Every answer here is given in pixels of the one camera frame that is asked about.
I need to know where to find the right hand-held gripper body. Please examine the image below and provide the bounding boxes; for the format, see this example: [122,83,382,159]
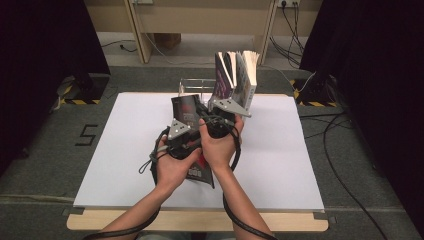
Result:
[199,98,252,139]

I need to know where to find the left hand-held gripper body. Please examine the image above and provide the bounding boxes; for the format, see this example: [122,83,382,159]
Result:
[165,118,203,160]

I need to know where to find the dark brown magazine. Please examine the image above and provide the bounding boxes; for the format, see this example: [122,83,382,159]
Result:
[170,94,215,189]

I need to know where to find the clear acrylic book rack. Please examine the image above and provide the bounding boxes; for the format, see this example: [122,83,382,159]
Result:
[178,78,249,113]

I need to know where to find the white book with colourful squares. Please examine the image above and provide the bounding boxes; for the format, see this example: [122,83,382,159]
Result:
[231,50,260,111]

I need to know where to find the person's right hand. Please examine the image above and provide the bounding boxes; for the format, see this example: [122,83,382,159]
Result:
[198,114,245,174]

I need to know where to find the person's left hand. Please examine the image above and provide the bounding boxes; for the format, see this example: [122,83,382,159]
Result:
[154,136,203,194]

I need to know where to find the white table board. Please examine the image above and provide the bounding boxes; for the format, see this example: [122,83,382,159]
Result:
[73,92,325,212]

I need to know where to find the brown cardboard box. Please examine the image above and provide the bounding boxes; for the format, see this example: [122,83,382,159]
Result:
[153,33,183,51]

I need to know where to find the beige wooden desk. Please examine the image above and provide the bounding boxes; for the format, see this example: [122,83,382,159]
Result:
[83,0,323,66]

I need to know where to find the black stand base striped tape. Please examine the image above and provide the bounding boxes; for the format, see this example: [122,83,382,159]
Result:
[54,73,111,106]
[289,78,339,108]

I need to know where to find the black curtain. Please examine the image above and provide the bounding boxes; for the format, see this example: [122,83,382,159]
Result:
[0,0,111,178]

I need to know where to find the white book with green text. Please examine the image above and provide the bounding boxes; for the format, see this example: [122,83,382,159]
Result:
[299,0,424,234]

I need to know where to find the right hand-held gripper black cable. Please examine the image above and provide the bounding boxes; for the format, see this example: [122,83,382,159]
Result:
[199,114,278,240]

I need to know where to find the hand-held gripper black cable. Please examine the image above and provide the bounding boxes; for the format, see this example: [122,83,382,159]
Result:
[83,126,172,240]
[199,114,278,240]

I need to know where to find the left hand-held gripper black cable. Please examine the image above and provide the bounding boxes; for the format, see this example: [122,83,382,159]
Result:
[83,126,172,240]

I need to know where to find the thin black floor cable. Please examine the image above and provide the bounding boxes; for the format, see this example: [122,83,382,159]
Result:
[99,39,138,54]

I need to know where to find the long black floor cables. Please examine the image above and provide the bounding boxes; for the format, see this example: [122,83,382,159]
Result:
[299,111,389,240]

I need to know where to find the black cables from socket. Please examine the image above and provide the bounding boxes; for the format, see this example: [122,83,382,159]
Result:
[269,3,306,68]

